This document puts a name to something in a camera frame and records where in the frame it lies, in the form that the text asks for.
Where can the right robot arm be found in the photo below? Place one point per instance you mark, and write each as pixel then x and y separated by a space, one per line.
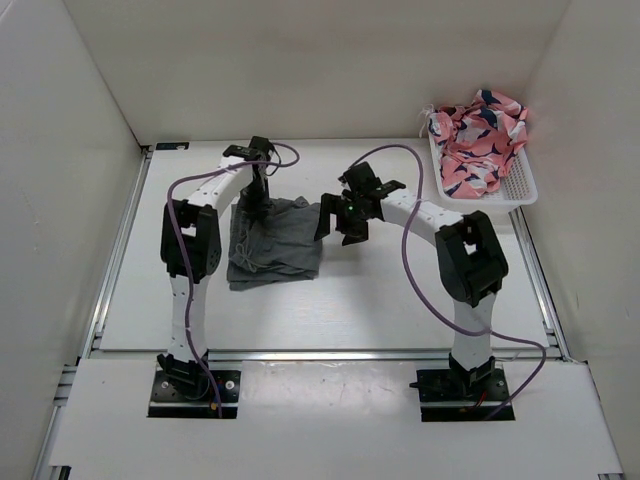
pixel 470 259

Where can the aluminium right side rail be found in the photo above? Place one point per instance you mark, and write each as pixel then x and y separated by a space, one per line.
pixel 559 415

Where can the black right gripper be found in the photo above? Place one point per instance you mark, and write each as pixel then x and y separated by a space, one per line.
pixel 332 204

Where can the white plastic basket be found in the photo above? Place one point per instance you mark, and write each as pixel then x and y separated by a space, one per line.
pixel 516 190

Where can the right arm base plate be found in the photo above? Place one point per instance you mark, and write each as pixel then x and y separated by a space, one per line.
pixel 442 398

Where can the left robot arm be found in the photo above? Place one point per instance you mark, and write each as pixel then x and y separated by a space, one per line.
pixel 191 250

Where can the aluminium rail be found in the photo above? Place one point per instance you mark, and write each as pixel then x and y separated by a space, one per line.
pixel 95 323
pixel 219 356
pixel 559 415

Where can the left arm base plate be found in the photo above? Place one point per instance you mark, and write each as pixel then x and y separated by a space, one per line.
pixel 168 401

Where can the aluminium left side rail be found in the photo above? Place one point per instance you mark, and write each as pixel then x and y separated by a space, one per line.
pixel 95 323

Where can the grey shorts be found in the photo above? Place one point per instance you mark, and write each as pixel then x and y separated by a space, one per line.
pixel 279 248

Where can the pink patterned shorts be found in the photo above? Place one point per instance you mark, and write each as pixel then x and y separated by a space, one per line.
pixel 478 143

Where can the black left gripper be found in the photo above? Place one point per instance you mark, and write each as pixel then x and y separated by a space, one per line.
pixel 258 208

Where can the aluminium front rail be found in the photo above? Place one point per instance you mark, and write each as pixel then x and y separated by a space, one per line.
pixel 219 356

